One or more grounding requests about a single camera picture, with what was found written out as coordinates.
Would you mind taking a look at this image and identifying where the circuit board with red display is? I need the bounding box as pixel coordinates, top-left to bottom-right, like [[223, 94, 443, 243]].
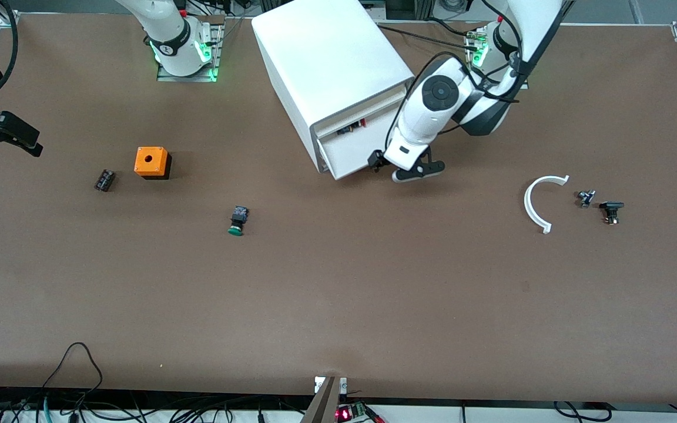
[[336, 402, 370, 423]]

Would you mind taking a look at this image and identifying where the white semicircular plastic bracket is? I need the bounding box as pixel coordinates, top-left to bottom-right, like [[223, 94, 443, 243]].
[[524, 174, 570, 234]]

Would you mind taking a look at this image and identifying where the grey metal post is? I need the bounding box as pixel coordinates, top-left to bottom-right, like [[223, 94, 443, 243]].
[[300, 376, 348, 423]]

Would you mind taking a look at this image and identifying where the looped black cable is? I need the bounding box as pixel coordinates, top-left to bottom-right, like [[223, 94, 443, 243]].
[[42, 343, 104, 412]]

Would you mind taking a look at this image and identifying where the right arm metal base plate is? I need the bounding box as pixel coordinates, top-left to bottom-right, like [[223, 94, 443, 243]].
[[156, 23, 220, 83]]

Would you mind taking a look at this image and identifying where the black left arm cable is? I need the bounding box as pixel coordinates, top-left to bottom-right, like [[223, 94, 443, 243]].
[[383, 0, 530, 156]]

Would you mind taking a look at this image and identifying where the black flat-head switch component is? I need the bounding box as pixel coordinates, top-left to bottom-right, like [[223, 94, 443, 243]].
[[599, 201, 625, 226]]

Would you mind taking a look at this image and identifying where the green push button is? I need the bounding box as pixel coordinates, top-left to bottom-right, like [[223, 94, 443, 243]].
[[227, 206, 250, 237]]

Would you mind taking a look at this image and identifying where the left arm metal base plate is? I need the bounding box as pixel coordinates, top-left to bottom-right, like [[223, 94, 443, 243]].
[[465, 26, 530, 90]]

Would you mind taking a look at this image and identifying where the thin black cable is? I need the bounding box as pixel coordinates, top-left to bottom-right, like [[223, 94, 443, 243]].
[[374, 22, 480, 51]]

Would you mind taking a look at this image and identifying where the orange box with hole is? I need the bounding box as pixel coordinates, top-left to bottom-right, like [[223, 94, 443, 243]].
[[133, 146, 172, 180]]

